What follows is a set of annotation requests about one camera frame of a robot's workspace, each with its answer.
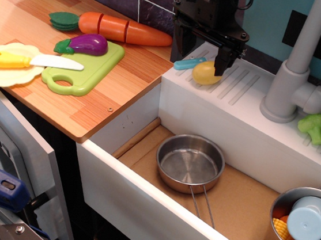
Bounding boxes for pale yellow toy plate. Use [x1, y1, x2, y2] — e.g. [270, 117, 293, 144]
[0, 43, 44, 87]

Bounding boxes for grey toy faucet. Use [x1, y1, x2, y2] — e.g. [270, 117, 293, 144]
[260, 0, 321, 123]

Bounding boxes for light blue plastic cup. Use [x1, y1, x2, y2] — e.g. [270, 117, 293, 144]
[287, 196, 321, 240]

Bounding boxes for grey oven door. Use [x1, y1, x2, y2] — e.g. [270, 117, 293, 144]
[0, 91, 74, 240]

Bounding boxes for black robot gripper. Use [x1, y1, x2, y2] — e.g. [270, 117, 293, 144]
[170, 0, 254, 77]

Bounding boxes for yellow toy corn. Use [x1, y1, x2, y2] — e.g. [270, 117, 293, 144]
[272, 218, 290, 240]

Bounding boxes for green felt carrot leaves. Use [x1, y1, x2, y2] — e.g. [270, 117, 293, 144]
[49, 12, 80, 31]

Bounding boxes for purple toy eggplant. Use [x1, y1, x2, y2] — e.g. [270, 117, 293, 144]
[54, 33, 108, 56]

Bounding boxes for small steel pan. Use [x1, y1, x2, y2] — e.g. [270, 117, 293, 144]
[156, 134, 226, 228]

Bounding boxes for blue toy handle piece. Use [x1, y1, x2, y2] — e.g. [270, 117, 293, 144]
[173, 57, 207, 71]

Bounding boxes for yellow white toy knife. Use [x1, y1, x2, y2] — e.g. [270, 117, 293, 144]
[0, 51, 84, 71]

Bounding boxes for blue clamp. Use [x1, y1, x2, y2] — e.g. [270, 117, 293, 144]
[0, 170, 31, 212]

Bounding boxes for green plastic cutting board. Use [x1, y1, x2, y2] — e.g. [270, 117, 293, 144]
[41, 41, 125, 96]

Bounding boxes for yellow toy potato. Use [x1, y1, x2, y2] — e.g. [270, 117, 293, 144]
[192, 61, 222, 85]

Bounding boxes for white toy sink basin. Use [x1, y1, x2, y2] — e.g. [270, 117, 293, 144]
[77, 60, 321, 240]

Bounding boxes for green toy broccoli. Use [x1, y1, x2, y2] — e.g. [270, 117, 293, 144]
[297, 114, 321, 146]

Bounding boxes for orange toy carrot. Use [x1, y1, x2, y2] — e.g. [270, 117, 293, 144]
[78, 12, 173, 47]

